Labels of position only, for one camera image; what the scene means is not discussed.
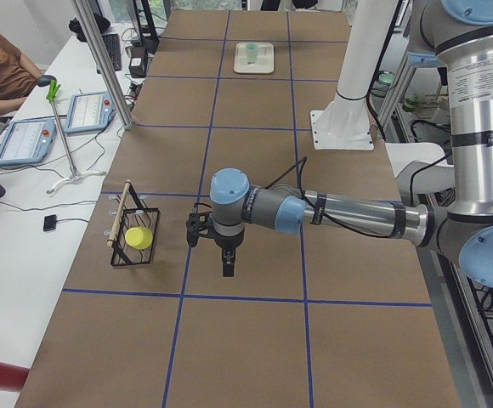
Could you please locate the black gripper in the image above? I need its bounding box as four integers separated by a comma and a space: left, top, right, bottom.
212, 220, 245, 277

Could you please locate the pale green plastic cup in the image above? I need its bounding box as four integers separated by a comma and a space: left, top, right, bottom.
245, 42, 258, 65

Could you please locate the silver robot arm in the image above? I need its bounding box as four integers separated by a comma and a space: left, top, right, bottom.
188, 1, 493, 288

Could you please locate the yellow plastic cup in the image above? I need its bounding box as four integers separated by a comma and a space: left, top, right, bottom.
125, 226, 153, 250

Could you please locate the cream rabbit serving tray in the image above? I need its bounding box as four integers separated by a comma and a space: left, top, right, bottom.
234, 42, 275, 75

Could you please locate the small black square device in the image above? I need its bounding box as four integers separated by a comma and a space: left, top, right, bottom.
42, 214, 58, 232

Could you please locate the blue teach pendant far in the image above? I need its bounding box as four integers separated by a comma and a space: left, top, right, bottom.
64, 92, 116, 134

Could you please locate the blue teach pendant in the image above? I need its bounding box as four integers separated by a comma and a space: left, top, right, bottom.
0, 118, 56, 167
64, 92, 116, 134

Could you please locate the blue teach pendant near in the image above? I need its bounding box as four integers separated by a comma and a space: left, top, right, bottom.
0, 118, 56, 167

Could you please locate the black keyboard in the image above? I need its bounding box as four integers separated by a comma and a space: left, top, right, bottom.
102, 33, 122, 71

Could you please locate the silver stand with green clip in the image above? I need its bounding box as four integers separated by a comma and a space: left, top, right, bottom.
37, 75, 106, 196

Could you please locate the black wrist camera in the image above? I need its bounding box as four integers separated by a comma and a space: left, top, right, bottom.
186, 202, 213, 248

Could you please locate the black wire cup rack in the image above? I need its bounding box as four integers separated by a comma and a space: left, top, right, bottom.
106, 179, 161, 268

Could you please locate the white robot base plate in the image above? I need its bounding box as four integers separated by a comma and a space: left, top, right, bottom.
310, 108, 374, 150

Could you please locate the aluminium frame post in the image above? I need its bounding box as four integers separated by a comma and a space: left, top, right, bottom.
71, 0, 133, 130

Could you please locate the grey metal camera post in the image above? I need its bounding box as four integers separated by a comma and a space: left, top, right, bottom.
334, 0, 400, 112

